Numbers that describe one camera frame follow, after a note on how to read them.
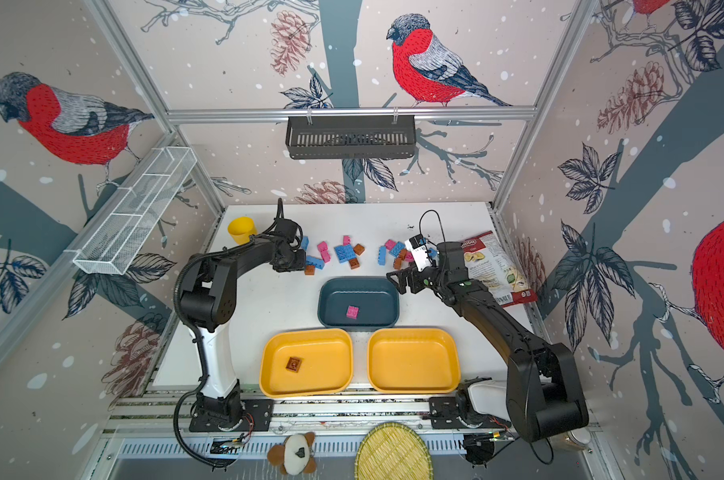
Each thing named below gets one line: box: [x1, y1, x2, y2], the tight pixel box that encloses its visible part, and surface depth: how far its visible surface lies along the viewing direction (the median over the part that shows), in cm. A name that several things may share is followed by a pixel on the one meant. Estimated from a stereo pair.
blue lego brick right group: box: [389, 241, 406, 257], surface depth 109 cm
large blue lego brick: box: [334, 244, 357, 263], surface depth 108 cm
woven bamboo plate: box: [354, 422, 434, 480], surface depth 69 cm
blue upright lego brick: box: [378, 246, 387, 266], surface depth 106 cm
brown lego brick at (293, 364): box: [285, 357, 302, 373], surface depth 81 cm
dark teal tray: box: [317, 276, 400, 329], surface depth 94 cm
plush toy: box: [267, 432, 317, 476], surface depth 68 cm
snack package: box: [461, 231, 539, 308], surface depth 100 cm
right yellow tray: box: [367, 327, 461, 394], surface depth 84 cm
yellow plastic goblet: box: [227, 216, 257, 245], surface depth 99 cm
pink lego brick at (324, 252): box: [317, 245, 331, 263], surface depth 108 cm
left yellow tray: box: [259, 328, 354, 398], surface depth 83 cm
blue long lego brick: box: [305, 255, 325, 270], surface depth 105 cm
